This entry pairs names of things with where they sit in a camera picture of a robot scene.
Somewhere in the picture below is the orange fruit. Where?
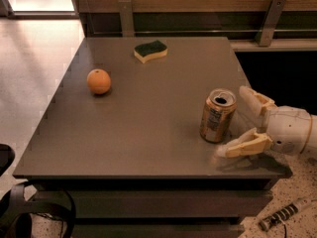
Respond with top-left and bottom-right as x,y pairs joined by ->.
87,68 -> 111,94

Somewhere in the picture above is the black chair edge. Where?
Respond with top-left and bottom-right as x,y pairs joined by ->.
0,144 -> 15,176

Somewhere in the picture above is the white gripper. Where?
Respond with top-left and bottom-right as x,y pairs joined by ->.
215,86 -> 312,158

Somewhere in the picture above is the black cable loop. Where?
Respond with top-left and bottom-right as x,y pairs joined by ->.
0,180 -> 77,238

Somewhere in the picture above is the orange soda can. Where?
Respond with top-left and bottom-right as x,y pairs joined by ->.
200,88 -> 237,143

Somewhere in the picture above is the metal bracket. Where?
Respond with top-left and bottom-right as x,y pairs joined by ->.
256,0 -> 287,47
118,0 -> 135,37

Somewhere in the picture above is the right metal bracket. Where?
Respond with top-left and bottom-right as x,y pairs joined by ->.
256,0 -> 287,47

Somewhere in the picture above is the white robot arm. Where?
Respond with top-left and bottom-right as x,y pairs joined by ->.
215,86 -> 317,158

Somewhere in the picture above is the green yellow sponge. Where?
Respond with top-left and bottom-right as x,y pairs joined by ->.
134,40 -> 167,63

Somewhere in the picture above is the grey table drawer unit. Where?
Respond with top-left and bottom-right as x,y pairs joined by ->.
31,178 -> 278,238

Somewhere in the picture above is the left metal bracket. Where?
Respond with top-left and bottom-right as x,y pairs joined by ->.
118,0 -> 135,37

